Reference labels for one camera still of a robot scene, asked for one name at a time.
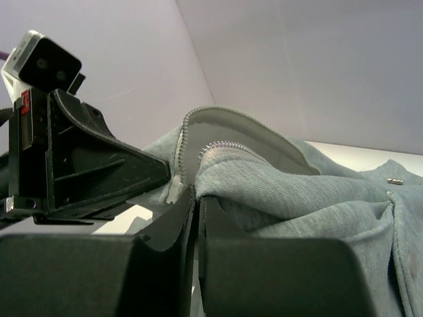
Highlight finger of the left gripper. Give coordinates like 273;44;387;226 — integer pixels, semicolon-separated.
49;180;167;215

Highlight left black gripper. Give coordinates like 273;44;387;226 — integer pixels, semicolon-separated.
5;88;171;223

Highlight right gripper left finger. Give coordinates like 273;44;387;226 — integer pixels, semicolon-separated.
1;188;196;316

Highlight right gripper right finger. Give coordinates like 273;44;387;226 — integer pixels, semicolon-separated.
198;197;376;316

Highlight grey zip-up jacket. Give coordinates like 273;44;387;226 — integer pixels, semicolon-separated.
134;106;422;316

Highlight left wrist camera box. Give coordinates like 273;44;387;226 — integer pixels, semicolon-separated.
1;30;85;102

